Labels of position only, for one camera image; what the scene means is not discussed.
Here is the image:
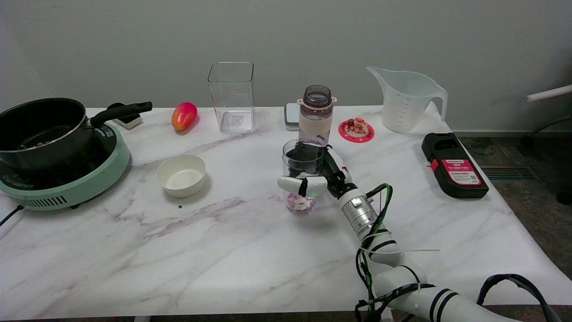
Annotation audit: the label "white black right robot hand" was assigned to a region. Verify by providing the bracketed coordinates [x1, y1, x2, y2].
[277, 143, 354, 200]

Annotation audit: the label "clear tall measuring cup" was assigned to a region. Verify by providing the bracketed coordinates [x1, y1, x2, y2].
[282, 139, 326, 214]

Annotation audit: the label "large translucent measuring jug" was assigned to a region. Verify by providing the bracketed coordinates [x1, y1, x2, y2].
[366, 66, 449, 134]

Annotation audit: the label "pink white cubes pile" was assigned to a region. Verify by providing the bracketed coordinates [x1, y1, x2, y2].
[287, 193, 315, 212]

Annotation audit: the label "red coaster with figurine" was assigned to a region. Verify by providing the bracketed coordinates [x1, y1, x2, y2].
[338, 117, 375, 143]

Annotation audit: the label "clear water bottle beige band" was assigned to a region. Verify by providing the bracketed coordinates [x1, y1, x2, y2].
[297, 85, 337, 148]

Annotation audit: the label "small grey-white box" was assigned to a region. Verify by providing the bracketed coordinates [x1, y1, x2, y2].
[284, 103, 301, 131]

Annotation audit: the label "black device pink label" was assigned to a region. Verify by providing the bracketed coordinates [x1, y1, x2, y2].
[421, 132, 489, 199]

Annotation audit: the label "clear square plastic container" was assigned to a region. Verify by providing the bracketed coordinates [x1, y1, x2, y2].
[207, 62, 256, 133]

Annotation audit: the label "white bowl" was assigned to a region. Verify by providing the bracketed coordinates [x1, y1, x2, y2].
[156, 154, 207, 198]

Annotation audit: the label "red yellow mango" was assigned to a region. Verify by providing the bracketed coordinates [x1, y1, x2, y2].
[171, 102, 198, 131]

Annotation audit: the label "floor vent grille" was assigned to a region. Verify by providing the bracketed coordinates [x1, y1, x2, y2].
[479, 165, 539, 181]

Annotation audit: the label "small white black gadget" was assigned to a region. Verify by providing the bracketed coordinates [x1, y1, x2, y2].
[107, 103, 143, 130]

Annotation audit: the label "metal chair leg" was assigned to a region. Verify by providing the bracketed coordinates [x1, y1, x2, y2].
[522, 114, 572, 144]

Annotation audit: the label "white bar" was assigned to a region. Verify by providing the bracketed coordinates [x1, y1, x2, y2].
[526, 84, 572, 102]

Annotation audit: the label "green induction cooker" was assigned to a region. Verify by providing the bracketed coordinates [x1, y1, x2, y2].
[0, 122, 131, 211]

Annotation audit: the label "black green robot cables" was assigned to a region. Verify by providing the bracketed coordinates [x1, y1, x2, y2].
[354, 183, 561, 322]

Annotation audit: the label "black saucepan with handle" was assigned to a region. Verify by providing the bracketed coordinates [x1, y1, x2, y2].
[0, 97, 153, 173]

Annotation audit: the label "black cooker power cord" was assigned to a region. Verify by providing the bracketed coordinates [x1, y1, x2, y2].
[0, 205, 24, 226]

